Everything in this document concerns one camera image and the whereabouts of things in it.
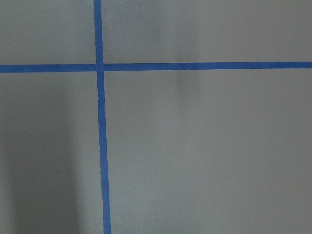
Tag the brown paper table cover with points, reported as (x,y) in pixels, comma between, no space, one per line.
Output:
(189,152)

